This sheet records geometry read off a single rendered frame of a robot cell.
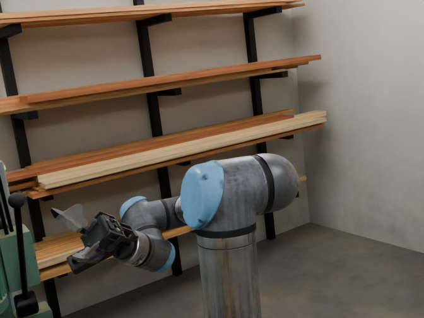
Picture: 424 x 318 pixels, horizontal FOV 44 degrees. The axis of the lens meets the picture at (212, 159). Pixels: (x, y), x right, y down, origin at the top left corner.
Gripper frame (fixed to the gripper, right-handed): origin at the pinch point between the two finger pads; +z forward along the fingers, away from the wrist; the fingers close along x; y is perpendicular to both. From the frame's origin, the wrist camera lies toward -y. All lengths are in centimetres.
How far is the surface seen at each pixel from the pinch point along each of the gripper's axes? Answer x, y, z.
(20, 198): -3.5, 3.5, 11.7
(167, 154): -149, -24, -172
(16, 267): -11.9, -22.4, -8.8
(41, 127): -206, -71, -123
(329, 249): -93, -8, -334
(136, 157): -156, -38, -159
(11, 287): -9.2, -26.9, -9.9
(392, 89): -131, 116, -285
